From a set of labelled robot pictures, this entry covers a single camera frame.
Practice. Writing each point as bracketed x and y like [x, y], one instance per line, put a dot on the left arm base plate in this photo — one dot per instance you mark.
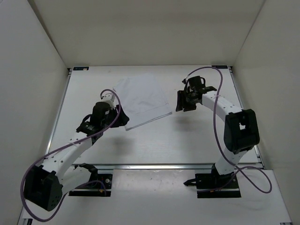
[98, 185]

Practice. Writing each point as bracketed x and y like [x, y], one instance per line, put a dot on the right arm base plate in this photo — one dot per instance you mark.
[213, 185]

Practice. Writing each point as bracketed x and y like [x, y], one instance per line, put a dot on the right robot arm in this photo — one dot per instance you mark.
[240, 132]

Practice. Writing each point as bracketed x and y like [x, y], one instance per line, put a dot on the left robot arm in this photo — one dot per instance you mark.
[45, 184]

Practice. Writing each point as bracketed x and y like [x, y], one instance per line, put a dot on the blue corner label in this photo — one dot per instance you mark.
[80, 68]
[220, 66]

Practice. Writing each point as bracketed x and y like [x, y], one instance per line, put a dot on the white skirt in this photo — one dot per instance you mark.
[142, 99]

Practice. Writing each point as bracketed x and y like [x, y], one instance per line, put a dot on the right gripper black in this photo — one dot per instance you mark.
[181, 104]

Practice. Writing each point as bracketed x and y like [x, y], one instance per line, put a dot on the left blue corner label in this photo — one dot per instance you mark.
[80, 68]

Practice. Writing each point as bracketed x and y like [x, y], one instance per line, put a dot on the right blue corner label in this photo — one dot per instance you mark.
[220, 66]

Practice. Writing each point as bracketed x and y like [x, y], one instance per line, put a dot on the aluminium front rail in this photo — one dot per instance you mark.
[154, 166]

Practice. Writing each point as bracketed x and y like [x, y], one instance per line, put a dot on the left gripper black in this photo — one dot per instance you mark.
[122, 119]

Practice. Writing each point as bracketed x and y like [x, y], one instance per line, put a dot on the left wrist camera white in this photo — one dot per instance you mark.
[107, 101]

